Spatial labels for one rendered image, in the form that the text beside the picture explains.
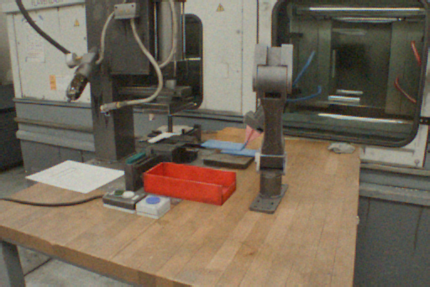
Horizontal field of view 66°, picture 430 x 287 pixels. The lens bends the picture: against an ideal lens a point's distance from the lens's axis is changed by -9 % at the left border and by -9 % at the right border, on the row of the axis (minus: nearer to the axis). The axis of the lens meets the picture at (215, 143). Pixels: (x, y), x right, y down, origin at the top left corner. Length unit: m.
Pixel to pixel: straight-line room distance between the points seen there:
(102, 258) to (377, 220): 1.36
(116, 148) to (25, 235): 0.55
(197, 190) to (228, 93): 0.93
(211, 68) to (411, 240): 1.30
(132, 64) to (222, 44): 0.70
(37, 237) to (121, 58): 0.67
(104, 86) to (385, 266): 1.55
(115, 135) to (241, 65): 0.76
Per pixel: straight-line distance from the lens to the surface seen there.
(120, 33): 1.29
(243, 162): 1.28
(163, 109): 1.17
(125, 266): 0.77
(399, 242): 1.88
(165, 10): 1.22
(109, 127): 1.36
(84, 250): 0.84
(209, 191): 0.99
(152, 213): 0.94
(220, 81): 1.86
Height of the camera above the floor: 1.33
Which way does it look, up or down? 16 degrees down
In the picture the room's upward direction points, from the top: straight up
